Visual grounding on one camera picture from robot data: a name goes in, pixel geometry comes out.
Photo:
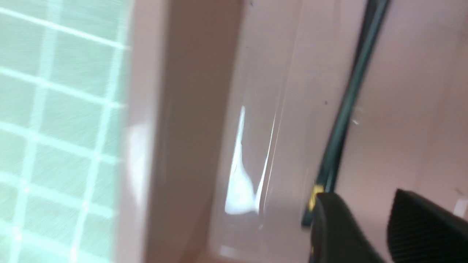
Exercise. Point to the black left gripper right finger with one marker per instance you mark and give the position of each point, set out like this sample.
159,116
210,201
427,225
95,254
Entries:
420,231

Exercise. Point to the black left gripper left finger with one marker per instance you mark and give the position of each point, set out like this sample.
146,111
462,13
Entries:
336,236

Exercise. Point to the black chopstick gold band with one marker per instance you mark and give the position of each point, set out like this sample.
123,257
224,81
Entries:
327,175

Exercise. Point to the pink plastic bin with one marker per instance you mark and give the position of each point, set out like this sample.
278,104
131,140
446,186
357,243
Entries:
230,108

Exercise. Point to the green checkered tablecloth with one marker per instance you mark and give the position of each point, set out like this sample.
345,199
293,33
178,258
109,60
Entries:
64,81

